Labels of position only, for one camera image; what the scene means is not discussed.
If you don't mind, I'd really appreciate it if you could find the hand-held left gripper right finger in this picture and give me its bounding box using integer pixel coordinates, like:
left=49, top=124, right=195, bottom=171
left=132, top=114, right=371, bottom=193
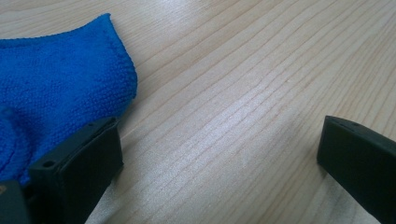
left=317, top=115, right=396, bottom=224

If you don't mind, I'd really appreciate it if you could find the blue cloth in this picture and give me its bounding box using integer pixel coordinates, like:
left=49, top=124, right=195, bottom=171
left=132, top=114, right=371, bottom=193
left=0, top=12, right=138, bottom=188

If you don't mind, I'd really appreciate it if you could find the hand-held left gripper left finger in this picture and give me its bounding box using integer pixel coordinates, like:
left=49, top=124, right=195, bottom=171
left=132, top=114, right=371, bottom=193
left=28, top=117, right=124, bottom=224

